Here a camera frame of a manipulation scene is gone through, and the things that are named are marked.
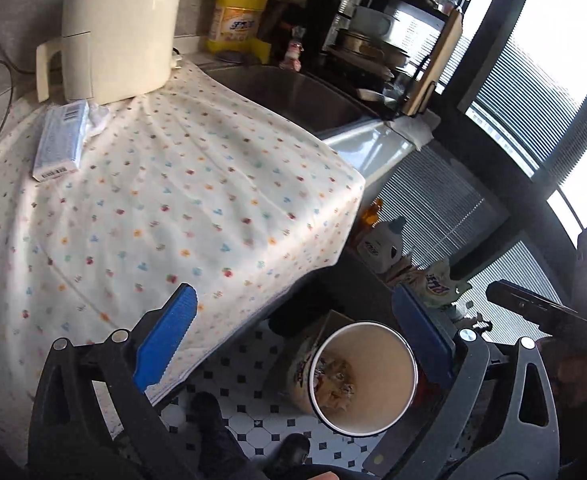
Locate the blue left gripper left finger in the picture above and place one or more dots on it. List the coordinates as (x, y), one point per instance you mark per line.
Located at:
(158, 347)

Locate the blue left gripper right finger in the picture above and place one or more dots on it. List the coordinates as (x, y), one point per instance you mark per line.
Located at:
(433, 348)

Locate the white paper trash bucket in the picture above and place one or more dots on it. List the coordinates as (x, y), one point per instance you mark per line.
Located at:
(357, 378)

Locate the right hand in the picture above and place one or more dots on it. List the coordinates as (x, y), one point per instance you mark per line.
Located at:
(567, 373)

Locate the floral white tablecloth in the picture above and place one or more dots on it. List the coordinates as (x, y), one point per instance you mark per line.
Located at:
(190, 183)

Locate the white dish cloth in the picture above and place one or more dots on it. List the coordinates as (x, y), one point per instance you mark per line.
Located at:
(418, 130)

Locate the white tissue pack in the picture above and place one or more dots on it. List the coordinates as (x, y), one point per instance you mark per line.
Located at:
(66, 129)

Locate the stainless steel sink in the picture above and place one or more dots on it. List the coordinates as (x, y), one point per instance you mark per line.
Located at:
(304, 99)

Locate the wooden cutting board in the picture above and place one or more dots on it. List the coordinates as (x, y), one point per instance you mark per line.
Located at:
(430, 70)

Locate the pink faucet ornament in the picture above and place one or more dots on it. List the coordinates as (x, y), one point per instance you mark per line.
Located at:
(291, 60)

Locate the cream air fryer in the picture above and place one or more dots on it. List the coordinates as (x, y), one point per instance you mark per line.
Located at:
(111, 50)

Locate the black dish rack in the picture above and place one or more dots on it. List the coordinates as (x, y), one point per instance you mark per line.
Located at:
(374, 47)

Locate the yellow detergent bottle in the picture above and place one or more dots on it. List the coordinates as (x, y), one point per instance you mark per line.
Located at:
(234, 25)

